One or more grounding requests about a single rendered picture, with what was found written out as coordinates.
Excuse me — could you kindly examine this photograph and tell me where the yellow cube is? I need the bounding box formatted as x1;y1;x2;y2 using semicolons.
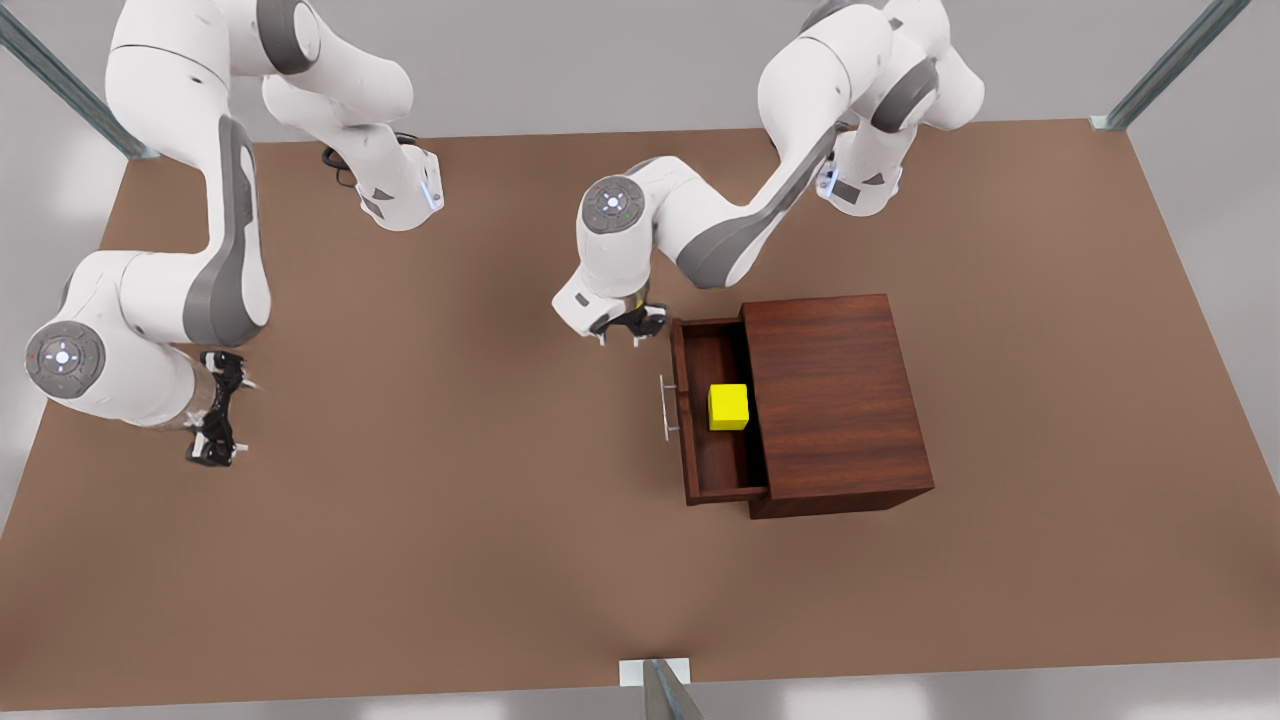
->
708;383;752;433

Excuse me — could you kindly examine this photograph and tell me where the dark wooden cabinet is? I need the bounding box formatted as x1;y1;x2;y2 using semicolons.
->
741;293;937;521

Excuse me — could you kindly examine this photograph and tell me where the wooden drawer with metal handle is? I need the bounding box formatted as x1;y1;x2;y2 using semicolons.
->
659;318;772;508

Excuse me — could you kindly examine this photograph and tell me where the black cable loop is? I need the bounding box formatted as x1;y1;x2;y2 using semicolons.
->
321;132;422;191

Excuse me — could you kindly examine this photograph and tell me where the silver frame post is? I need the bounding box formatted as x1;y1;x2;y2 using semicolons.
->
0;5;160;162
1089;0;1253;132
619;657;707;720

